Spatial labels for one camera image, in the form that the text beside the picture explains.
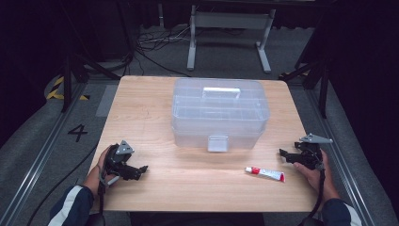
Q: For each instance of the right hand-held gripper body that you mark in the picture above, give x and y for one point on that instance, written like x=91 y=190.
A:
x=310 y=153

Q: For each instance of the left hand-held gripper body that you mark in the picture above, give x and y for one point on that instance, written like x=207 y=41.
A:
x=116 y=163

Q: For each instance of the white and red ointment tube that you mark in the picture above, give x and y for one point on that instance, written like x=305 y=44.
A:
x=266 y=173

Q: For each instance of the clear plastic storage box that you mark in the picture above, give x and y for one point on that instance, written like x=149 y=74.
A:
x=219 y=109

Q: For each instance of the person's right hand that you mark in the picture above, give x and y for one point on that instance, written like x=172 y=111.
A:
x=316 y=180

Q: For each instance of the person's left hand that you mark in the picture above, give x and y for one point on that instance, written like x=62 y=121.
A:
x=94 y=179

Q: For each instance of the black metal stand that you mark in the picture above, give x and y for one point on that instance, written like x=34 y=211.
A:
x=67 y=84
x=323 y=84

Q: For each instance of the yellow and black floor tape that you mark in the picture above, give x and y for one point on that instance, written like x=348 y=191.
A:
x=53 y=93

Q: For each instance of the metal floor rail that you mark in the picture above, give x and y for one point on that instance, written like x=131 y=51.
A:
x=342 y=163
x=37 y=163

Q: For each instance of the grey metal table frame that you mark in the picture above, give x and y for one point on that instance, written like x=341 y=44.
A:
x=229 y=20

